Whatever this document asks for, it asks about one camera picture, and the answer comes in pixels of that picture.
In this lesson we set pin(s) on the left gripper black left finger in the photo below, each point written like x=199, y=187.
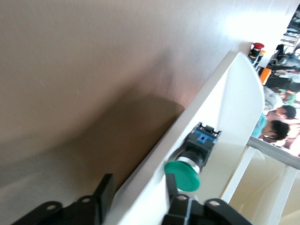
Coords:
x=103, y=197

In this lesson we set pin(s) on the orange button enclosure box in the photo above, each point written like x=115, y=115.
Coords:
x=266, y=75

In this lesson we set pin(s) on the white drawer cabinet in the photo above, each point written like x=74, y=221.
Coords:
x=274, y=152

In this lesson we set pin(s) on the green push button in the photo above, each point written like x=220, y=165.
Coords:
x=185, y=174

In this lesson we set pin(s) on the white plastic bin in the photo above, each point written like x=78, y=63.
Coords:
x=234, y=105

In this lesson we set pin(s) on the cream cabinet drawer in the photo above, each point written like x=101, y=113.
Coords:
x=255, y=187
x=293, y=206

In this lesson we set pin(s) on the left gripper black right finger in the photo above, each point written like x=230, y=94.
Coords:
x=180, y=211

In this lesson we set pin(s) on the red push button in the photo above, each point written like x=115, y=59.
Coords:
x=258, y=45

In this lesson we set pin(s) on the dark-haired person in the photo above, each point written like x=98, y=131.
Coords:
x=277, y=131
x=287, y=112

